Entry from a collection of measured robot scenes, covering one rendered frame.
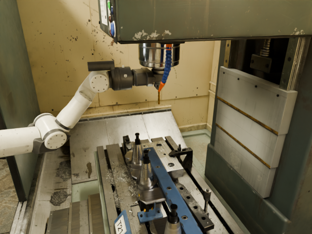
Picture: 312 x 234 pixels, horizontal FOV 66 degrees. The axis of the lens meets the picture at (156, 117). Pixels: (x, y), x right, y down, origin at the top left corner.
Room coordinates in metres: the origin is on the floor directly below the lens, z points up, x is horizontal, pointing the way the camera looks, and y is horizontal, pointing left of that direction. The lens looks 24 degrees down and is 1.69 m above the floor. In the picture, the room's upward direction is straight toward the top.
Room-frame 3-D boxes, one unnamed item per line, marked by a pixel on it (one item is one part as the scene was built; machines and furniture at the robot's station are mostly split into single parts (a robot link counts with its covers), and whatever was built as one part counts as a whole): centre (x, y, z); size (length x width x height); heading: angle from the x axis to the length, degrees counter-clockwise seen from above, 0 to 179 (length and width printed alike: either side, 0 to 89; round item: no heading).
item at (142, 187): (0.58, 0.03, 1.21); 0.06 x 0.06 x 0.03
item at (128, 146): (1.20, 0.16, 0.97); 0.13 x 0.03 x 0.15; 17
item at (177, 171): (1.07, 0.02, 0.96); 0.29 x 0.23 x 0.05; 17
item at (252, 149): (1.08, -0.44, 1.16); 0.48 x 0.05 x 0.51; 17
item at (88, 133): (1.58, 0.19, 0.75); 0.89 x 0.67 x 0.26; 107
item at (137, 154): (0.69, 0.06, 1.26); 0.04 x 0.04 x 0.07
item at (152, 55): (0.95, -0.01, 1.56); 0.16 x 0.16 x 0.12
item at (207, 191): (0.77, -0.21, 0.96); 0.03 x 0.03 x 0.13
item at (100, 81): (0.88, 0.19, 1.47); 0.11 x 0.11 x 0.11; 17
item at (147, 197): (0.53, 0.01, 1.21); 0.07 x 0.05 x 0.01; 107
